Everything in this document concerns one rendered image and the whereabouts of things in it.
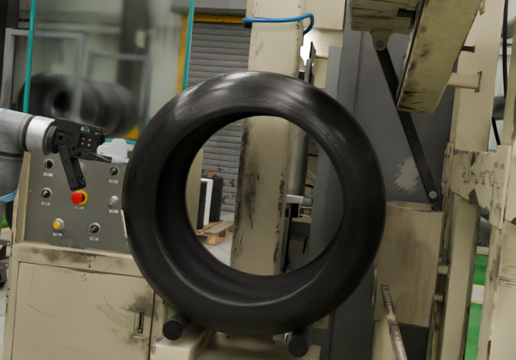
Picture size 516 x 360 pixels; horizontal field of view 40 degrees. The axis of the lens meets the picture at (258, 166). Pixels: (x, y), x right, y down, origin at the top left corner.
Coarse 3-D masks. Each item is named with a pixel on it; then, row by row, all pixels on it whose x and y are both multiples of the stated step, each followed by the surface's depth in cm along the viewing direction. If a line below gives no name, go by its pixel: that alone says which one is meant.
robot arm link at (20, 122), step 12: (0, 108) 171; (0, 120) 167; (12, 120) 167; (24, 120) 167; (0, 132) 167; (12, 132) 166; (24, 132) 166; (0, 144) 167; (12, 144) 168; (24, 144) 167
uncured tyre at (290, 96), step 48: (192, 96) 154; (240, 96) 151; (288, 96) 150; (144, 144) 155; (192, 144) 182; (336, 144) 149; (144, 192) 154; (384, 192) 154; (144, 240) 155; (192, 240) 183; (336, 240) 178; (192, 288) 154; (240, 288) 181; (288, 288) 180; (336, 288) 150
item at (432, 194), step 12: (384, 60) 177; (384, 72) 178; (396, 84) 177; (396, 108) 178; (408, 120) 177; (408, 132) 177; (408, 144) 179; (420, 144) 177; (420, 156) 177; (420, 168) 177; (432, 180) 177; (432, 192) 177
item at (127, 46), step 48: (48, 0) 235; (96, 0) 233; (144, 0) 230; (192, 0) 228; (48, 48) 235; (96, 48) 233; (144, 48) 231; (48, 96) 236; (96, 96) 234; (144, 96) 232
